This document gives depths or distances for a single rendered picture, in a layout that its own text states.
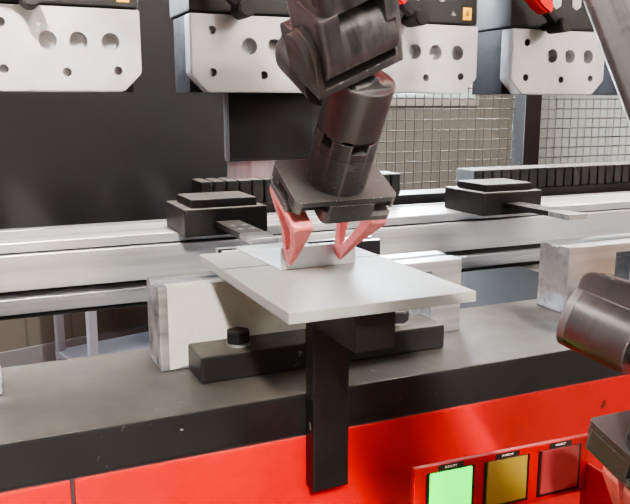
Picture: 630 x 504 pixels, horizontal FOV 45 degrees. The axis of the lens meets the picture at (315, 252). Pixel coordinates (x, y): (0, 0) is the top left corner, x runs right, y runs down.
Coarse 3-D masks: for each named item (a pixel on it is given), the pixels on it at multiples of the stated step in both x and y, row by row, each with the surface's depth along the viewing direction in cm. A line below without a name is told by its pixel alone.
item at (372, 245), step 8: (312, 240) 93; (320, 240) 93; (328, 240) 93; (344, 240) 94; (368, 240) 93; (376, 240) 93; (216, 248) 88; (224, 248) 88; (232, 248) 88; (368, 248) 93; (376, 248) 93
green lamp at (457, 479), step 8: (440, 472) 70; (448, 472) 70; (456, 472) 70; (464, 472) 71; (432, 480) 69; (440, 480) 70; (448, 480) 70; (456, 480) 70; (464, 480) 71; (432, 488) 69; (440, 488) 70; (448, 488) 70; (456, 488) 70; (464, 488) 71; (432, 496) 70; (440, 496) 70; (448, 496) 70; (456, 496) 71; (464, 496) 71
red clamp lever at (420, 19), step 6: (402, 0) 82; (402, 6) 82; (408, 6) 83; (408, 12) 83; (414, 12) 83; (420, 12) 82; (426, 12) 83; (402, 18) 86; (408, 18) 84; (414, 18) 83; (420, 18) 82; (426, 18) 83; (408, 24) 84; (414, 24) 83; (420, 24) 83
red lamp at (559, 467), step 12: (552, 456) 74; (564, 456) 75; (576, 456) 75; (552, 468) 74; (564, 468) 75; (576, 468) 76; (540, 480) 74; (552, 480) 75; (564, 480) 75; (576, 480) 76; (540, 492) 74
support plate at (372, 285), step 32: (224, 256) 83; (256, 288) 69; (288, 288) 69; (320, 288) 69; (352, 288) 69; (384, 288) 69; (416, 288) 69; (448, 288) 69; (288, 320) 61; (320, 320) 62
